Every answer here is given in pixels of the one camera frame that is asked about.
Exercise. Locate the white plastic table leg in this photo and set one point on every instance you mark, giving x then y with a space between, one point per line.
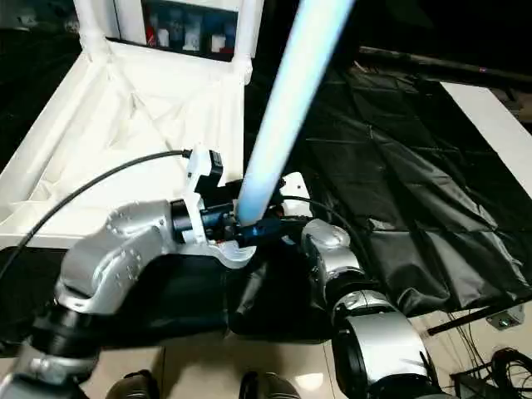
291 104
89 21
247 33

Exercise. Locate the white plastic table top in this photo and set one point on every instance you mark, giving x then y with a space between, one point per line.
124 124

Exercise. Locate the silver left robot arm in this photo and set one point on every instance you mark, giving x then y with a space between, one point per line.
124 249

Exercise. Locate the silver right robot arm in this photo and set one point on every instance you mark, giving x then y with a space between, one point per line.
374 341

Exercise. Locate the black mat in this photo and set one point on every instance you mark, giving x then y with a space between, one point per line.
415 187

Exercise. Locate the black stand strut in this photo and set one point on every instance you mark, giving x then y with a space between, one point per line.
461 321

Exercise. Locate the white cabinet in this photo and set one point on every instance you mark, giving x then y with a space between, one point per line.
124 16

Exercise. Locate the white flat board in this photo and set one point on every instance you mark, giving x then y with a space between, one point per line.
498 124

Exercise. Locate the grey power box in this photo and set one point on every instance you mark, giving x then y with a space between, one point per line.
503 319

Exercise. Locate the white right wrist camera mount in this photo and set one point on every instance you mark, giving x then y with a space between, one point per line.
297 187

